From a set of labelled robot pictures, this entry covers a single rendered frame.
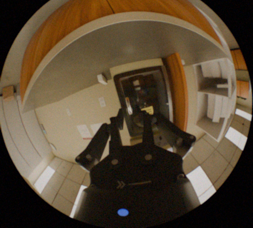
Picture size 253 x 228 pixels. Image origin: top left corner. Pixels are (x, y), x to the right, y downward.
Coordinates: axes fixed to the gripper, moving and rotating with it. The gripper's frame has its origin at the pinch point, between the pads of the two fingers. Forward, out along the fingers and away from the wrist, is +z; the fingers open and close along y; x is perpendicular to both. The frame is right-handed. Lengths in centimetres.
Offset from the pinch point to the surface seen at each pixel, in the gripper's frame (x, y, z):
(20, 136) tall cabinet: -15, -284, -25
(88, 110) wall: -9, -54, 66
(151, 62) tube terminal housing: 18.0, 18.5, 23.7
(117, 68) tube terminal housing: 18.5, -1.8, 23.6
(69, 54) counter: 20.1, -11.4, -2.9
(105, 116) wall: -21, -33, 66
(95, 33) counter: 20.3, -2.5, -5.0
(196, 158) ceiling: -148, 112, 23
